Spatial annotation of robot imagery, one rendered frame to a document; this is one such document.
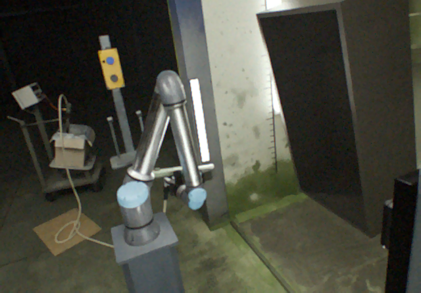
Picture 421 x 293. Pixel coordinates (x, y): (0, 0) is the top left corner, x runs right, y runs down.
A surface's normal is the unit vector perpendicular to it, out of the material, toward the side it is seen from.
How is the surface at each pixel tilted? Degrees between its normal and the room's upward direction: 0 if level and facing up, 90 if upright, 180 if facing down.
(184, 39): 90
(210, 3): 90
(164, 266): 90
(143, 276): 90
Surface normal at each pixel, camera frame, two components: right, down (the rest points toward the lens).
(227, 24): 0.36, 0.27
